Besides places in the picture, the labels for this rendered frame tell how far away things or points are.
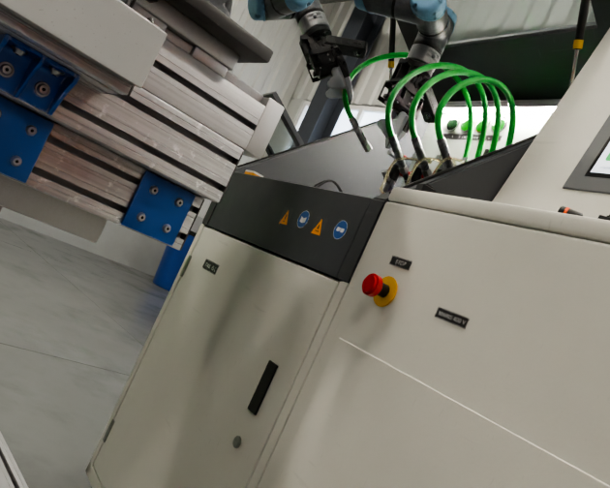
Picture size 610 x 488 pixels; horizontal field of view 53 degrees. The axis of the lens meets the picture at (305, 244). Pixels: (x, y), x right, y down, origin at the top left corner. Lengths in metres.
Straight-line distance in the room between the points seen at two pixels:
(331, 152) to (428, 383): 1.05
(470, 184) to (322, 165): 0.67
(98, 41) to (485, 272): 0.57
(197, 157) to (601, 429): 0.61
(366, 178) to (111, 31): 1.27
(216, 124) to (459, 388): 0.50
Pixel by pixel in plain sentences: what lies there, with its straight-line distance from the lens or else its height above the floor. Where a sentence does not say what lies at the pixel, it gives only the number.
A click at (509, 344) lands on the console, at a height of 0.80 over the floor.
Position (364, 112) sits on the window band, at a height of 3.04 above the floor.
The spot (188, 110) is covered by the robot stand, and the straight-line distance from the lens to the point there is 0.90.
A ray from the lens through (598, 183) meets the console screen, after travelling 1.18.
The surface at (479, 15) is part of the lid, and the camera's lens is 1.82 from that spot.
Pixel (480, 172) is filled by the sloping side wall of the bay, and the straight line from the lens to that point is 1.25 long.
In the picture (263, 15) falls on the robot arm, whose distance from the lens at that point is 1.68.
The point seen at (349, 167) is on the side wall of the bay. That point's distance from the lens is 1.85.
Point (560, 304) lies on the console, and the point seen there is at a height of 0.86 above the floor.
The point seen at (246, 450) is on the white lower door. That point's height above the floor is 0.44.
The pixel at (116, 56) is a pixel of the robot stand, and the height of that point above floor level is 0.90.
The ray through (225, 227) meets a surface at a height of 0.80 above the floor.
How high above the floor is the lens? 0.76
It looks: 3 degrees up
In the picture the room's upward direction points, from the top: 25 degrees clockwise
